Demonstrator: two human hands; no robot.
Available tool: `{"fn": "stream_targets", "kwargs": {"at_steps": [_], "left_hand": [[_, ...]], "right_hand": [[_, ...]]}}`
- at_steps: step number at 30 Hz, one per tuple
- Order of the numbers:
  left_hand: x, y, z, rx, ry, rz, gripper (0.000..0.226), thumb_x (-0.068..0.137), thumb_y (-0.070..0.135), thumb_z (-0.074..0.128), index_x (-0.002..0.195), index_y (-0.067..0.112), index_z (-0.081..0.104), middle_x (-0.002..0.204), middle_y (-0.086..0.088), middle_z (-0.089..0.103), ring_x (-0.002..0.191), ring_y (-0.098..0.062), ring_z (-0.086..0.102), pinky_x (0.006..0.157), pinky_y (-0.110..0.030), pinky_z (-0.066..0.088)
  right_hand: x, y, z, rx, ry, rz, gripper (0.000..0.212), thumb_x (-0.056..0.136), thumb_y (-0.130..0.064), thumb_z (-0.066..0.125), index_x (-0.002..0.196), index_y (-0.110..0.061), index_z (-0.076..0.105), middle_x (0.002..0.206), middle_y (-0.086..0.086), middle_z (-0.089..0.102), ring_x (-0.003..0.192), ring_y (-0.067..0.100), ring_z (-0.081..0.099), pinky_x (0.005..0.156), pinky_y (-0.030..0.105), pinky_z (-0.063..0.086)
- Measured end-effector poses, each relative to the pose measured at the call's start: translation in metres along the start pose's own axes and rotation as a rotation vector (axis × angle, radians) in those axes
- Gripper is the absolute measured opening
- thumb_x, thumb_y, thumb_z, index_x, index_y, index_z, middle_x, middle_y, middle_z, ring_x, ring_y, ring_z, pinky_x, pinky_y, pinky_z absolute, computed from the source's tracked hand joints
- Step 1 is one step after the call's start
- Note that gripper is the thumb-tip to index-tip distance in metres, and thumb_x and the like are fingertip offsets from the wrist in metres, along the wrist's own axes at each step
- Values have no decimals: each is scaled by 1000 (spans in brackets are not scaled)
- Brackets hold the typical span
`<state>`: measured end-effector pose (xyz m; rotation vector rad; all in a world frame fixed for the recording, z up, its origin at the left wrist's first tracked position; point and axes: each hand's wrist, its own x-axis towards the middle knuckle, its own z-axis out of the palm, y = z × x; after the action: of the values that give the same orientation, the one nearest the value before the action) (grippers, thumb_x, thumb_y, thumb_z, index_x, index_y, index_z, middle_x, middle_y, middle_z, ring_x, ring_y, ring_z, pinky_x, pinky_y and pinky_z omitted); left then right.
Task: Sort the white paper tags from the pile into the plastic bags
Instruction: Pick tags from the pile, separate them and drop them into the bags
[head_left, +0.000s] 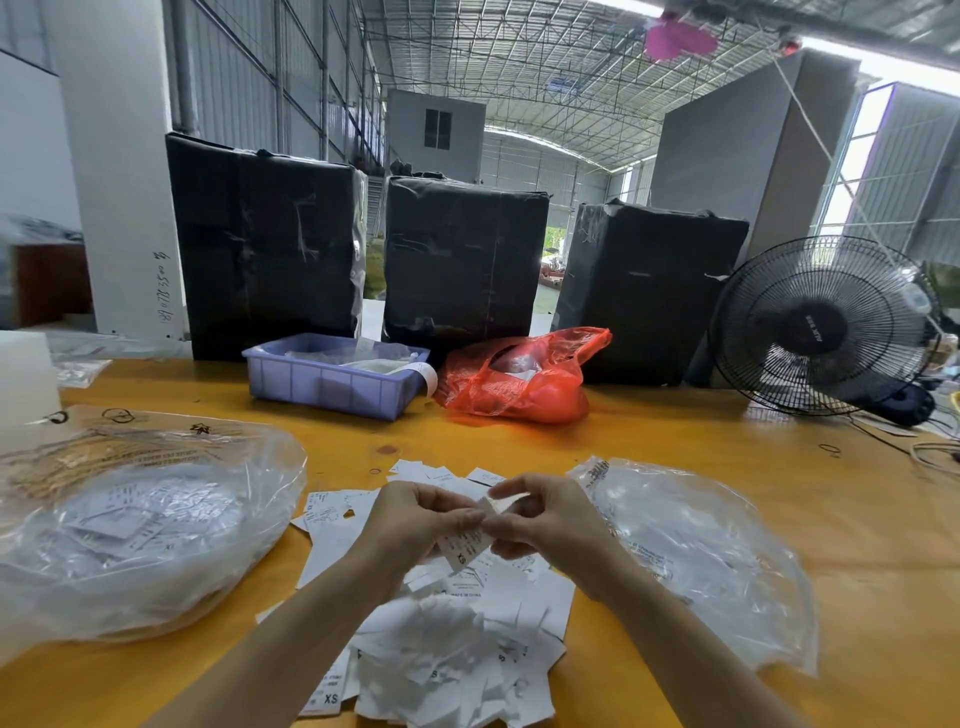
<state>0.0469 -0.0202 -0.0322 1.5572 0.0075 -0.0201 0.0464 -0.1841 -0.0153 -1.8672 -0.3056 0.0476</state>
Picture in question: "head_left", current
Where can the person's right hand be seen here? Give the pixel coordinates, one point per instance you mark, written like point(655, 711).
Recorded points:
point(563, 528)

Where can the person's left hand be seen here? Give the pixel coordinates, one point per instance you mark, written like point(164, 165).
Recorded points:
point(417, 533)

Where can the white paper label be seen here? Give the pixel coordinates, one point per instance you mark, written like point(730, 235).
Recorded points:
point(465, 546)

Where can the pile of white labels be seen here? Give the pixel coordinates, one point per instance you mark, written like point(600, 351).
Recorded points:
point(450, 660)

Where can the clear plastic bag black print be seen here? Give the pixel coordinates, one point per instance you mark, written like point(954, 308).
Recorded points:
point(720, 563)

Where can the large clear bag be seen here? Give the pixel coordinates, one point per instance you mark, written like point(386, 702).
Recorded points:
point(143, 518)

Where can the person's right forearm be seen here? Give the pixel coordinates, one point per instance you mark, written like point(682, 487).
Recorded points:
point(698, 660)

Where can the person's left forearm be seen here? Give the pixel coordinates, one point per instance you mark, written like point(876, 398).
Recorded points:
point(278, 660)

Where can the red plastic bag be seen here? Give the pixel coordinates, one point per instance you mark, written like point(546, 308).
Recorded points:
point(521, 383)

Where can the blue plastic bin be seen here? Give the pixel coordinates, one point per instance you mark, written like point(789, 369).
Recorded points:
point(308, 375)

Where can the large black wrapped bale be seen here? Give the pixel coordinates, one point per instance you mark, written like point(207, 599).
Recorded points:
point(263, 248)
point(465, 263)
point(653, 293)

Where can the black table fan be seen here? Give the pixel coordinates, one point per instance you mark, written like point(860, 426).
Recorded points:
point(822, 327)

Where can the grey cabin with window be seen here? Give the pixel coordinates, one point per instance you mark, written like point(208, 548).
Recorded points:
point(435, 135)

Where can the white foam box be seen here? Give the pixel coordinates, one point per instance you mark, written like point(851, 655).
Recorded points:
point(24, 378)

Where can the brown wooden cabinet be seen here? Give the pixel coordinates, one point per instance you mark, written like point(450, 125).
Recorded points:
point(48, 282)

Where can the white pillar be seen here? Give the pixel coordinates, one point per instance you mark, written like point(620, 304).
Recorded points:
point(113, 165)

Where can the pink hanging object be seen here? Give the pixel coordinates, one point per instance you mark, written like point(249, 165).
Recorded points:
point(680, 39)

